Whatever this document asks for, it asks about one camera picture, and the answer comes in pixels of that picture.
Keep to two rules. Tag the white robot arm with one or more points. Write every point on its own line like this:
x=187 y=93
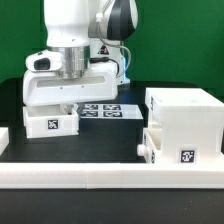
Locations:
x=65 y=73

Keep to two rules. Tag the white drawer cabinet frame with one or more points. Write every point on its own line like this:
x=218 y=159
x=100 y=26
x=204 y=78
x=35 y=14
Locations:
x=191 y=123

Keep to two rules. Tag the white fence rail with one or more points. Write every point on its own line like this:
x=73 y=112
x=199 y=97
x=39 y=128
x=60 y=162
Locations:
x=96 y=176
x=4 y=139

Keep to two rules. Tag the white marker tag sheet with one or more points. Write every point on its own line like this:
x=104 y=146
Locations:
x=111 y=111

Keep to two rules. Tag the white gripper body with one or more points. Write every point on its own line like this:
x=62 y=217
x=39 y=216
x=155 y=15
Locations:
x=42 y=84

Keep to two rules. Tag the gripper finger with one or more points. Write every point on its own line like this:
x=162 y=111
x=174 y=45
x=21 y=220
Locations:
x=69 y=107

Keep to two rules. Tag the white front fence rail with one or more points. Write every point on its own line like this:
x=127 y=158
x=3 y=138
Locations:
x=96 y=176

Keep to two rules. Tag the white front drawer box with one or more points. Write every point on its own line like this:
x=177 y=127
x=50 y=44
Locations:
x=150 y=148

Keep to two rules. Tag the white left fence rail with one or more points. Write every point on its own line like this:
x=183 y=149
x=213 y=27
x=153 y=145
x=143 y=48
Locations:
x=4 y=139

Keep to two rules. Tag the white drawer box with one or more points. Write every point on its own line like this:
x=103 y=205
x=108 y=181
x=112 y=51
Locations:
x=50 y=121
x=150 y=148

